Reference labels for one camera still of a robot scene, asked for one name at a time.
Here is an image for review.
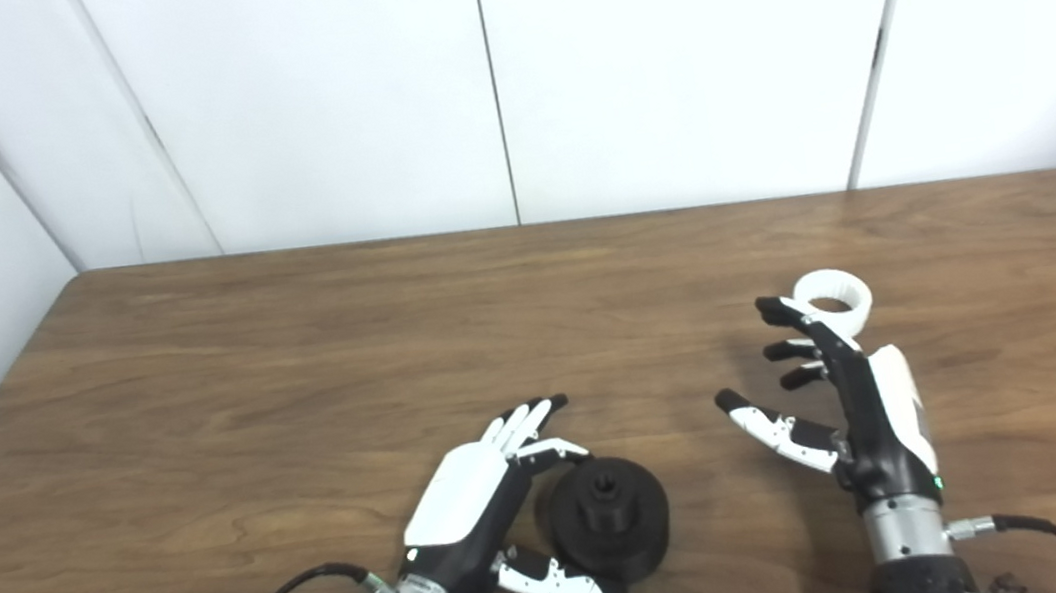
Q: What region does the white and black right hand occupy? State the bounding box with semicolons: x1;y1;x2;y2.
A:
702;277;947;527

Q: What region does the white and black left hand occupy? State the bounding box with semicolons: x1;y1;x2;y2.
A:
383;388;628;593

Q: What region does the white toothed ring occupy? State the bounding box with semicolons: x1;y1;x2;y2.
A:
790;264;878;343

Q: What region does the round black part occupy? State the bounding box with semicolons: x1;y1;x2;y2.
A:
531;451;679;593

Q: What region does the thick black right wrist cable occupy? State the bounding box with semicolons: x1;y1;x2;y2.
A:
943;506;1056;593

